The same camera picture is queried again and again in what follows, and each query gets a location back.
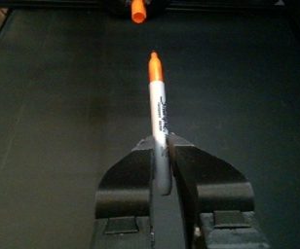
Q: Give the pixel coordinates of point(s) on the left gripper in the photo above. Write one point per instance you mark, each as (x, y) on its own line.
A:
(119, 7)

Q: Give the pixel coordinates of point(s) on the grey marker pen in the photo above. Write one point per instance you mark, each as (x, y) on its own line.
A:
(159, 129)

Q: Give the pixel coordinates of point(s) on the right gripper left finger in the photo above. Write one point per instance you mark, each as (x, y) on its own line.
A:
(125, 191)

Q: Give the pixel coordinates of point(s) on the orange pen cap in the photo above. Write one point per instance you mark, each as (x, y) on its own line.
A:
(139, 12)

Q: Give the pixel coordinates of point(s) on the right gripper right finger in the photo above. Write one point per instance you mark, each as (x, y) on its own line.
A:
(218, 191)

